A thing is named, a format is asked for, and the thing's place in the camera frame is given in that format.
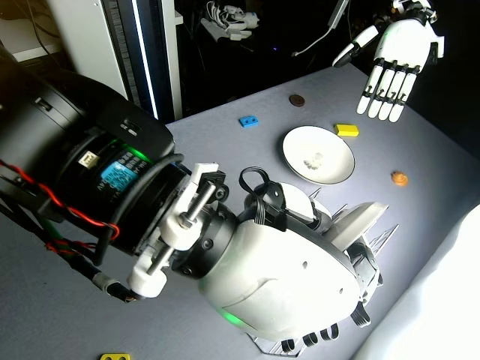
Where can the orange swirl toy pastry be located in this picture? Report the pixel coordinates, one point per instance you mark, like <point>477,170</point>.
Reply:
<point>399,179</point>

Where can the small blue rectangular block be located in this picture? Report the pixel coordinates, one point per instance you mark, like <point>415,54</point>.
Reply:
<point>249,121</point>

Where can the yellow rectangular block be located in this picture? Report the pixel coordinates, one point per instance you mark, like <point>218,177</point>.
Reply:
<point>347,130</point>

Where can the white bar device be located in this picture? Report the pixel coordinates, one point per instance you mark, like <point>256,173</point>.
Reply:
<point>337,13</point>

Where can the spare white robot hand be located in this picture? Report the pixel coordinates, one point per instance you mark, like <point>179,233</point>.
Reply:
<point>228,20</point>

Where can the yellow block with holes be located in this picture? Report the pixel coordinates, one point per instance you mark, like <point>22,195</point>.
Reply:
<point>114,357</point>

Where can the brown round disc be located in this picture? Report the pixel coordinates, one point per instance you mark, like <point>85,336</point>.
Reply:
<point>296,100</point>

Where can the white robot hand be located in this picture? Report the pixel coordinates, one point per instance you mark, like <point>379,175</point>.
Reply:
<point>405,45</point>
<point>285,270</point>

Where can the grey table cloth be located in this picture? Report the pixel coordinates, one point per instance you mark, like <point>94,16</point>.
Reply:
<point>225,150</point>

